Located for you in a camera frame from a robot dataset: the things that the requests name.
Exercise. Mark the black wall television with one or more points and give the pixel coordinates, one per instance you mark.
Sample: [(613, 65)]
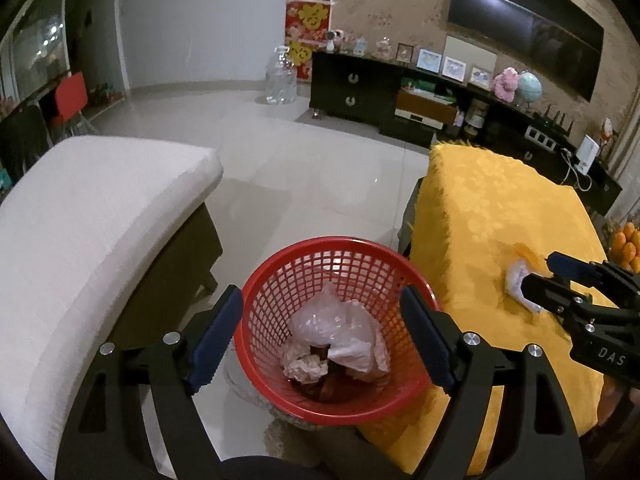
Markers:
[(500, 15)]

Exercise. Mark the pink plush toy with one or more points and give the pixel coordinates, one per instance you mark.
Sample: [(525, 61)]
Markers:
[(506, 85)]

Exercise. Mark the light blue globe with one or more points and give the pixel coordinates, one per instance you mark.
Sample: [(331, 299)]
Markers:
[(530, 87)]

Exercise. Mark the glass dome figurine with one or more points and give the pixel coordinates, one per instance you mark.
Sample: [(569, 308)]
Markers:
[(360, 45), (383, 47)]

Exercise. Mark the white picture frame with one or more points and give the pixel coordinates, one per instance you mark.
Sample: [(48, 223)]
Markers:
[(479, 76), (454, 68)]

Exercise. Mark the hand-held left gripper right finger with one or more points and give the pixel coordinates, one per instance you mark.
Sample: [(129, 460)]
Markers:
[(425, 340)]

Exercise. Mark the person's leg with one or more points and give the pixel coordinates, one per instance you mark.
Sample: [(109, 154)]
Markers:
[(270, 470)]

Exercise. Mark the red chair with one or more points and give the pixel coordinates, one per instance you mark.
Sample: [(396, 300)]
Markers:
[(70, 95)]

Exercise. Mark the clear plastic bag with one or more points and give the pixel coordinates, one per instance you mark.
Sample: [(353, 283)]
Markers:
[(340, 325)]

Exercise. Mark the white wall panel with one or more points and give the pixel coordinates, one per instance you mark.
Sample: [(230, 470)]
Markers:
[(480, 52)]

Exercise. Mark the white upright router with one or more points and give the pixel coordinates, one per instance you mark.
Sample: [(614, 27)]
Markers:
[(588, 152)]

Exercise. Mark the small dark picture frame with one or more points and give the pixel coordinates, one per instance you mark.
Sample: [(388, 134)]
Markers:
[(405, 52)]

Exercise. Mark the yellow tablecloth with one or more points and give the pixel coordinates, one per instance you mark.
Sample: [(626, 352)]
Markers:
[(490, 200)]

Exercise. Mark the white outlet panel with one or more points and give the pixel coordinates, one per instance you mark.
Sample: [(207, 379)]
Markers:
[(541, 136)]

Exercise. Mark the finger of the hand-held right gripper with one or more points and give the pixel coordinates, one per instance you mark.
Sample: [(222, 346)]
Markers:
[(547, 295), (575, 267)]

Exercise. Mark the pile of oranges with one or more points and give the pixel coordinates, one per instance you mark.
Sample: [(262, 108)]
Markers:
[(627, 245)]

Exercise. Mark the green flat box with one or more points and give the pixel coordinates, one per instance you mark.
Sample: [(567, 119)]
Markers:
[(425, 91)]

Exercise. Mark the white and red figurine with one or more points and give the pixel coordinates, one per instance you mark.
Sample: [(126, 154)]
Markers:
[(608, 135)]

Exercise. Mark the row of colourful toys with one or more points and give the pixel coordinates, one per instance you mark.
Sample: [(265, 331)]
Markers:
[(105, 94)]

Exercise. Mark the blue picture frame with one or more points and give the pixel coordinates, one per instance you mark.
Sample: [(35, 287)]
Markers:
[(429, 60)]

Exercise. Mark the black television cabinet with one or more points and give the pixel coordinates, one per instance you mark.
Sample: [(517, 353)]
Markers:
[(330, 85)]

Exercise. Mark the black chair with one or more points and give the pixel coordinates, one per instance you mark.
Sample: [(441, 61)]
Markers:
[(25, 135)]

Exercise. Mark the white printed wrapper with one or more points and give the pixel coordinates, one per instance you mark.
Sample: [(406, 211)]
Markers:
[(515, 280)]

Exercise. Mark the red mesh plastic basket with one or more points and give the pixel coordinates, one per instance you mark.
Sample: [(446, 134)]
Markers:
[(280, 270)]

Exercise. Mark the white tissue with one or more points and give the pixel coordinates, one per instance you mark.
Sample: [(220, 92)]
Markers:
[(305, 367)]

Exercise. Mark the black antenna router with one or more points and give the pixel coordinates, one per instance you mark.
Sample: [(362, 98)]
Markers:
[(552, 125)]

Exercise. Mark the white mattress bed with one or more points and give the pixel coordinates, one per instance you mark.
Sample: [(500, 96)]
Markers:
[(100, 210)]

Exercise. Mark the white security camera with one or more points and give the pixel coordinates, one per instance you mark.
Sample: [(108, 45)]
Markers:
[(332, 37)]

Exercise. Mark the red wall poster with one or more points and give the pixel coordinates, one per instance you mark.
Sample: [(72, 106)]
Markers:
[(307, 17)]

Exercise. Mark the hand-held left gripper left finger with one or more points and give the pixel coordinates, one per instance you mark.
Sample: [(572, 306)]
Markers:
[(215, 345)]

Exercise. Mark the brown and white box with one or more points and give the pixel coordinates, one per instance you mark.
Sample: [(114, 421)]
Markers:
[(425, 107)]

